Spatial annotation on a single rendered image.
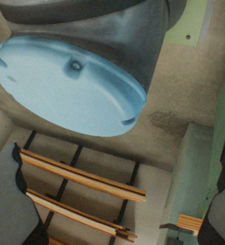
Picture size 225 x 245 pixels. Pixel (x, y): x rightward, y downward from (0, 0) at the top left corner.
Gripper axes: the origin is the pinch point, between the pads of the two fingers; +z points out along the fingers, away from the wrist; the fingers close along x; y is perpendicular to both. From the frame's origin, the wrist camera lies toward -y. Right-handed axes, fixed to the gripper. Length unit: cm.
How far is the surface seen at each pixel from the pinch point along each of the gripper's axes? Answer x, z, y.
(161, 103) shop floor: 36, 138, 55
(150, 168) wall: 50, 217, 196
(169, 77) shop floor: 37, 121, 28
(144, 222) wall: 35, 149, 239
